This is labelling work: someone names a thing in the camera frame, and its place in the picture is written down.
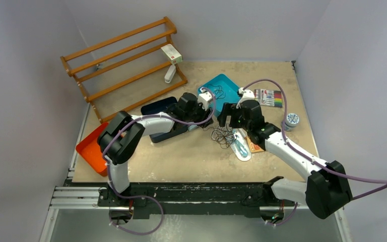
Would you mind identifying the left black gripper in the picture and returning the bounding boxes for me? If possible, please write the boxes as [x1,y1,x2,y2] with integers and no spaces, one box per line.
[183,99,213,128]

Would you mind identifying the cable bundle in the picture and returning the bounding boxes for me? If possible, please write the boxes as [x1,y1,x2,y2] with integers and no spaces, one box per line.
[210,124,237,150]

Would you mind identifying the black cable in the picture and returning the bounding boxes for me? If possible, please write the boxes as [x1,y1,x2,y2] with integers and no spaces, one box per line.
[210,85,227,100]

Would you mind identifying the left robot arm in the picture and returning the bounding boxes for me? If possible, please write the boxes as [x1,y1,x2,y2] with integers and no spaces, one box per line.
[97,91,216,206]

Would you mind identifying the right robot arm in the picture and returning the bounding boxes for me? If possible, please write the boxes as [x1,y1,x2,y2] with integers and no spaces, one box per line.
[217,100,353,219]

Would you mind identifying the white blue small device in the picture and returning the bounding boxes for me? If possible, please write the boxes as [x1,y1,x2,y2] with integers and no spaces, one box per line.
[187,125,198,132]

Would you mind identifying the marker pen set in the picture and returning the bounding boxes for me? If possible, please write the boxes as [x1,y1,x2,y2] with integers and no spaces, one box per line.
[254,89,283,108]

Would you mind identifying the toothbrush blister pack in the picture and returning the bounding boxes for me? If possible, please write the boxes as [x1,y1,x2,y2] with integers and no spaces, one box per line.
[230,129,252,162]

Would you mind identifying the orange small notebook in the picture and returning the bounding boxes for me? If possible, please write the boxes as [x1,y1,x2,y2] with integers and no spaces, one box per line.
[247,139,264,153]

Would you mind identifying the teal square tray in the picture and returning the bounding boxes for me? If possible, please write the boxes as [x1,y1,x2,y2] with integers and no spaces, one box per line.
[198,74,240,117]

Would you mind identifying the dark blue square tray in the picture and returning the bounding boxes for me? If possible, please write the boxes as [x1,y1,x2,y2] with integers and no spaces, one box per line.
[141,96,188,143]

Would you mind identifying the blue white tape roll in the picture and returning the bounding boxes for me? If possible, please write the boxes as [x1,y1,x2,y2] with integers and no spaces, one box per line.
[284,113,300,132]

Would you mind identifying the white cardboard box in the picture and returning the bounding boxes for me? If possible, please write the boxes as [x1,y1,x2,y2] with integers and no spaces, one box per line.
[161,44,183,65]

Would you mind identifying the wooden shelf rack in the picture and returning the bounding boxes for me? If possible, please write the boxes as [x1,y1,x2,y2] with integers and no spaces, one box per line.
[60,17,188,123]

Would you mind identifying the orange square tray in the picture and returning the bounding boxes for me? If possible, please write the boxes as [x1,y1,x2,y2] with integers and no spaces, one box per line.
[75,122,108,177]

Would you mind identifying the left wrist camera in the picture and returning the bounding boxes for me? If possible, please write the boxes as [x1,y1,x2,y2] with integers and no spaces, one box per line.
[197,89,213,110]

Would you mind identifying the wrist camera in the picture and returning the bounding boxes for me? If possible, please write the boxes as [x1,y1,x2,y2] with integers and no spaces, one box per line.
[236,88,255,109]
[197,89,213,110]

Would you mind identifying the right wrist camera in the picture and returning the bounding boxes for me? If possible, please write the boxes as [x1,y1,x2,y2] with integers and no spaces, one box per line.
[236,88,255,109]

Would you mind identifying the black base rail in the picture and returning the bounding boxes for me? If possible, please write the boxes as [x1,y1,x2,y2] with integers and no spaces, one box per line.
[98,182,295,220]

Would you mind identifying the aluminium frame rails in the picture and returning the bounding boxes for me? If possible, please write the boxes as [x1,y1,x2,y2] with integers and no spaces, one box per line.
[40,103,131,242]

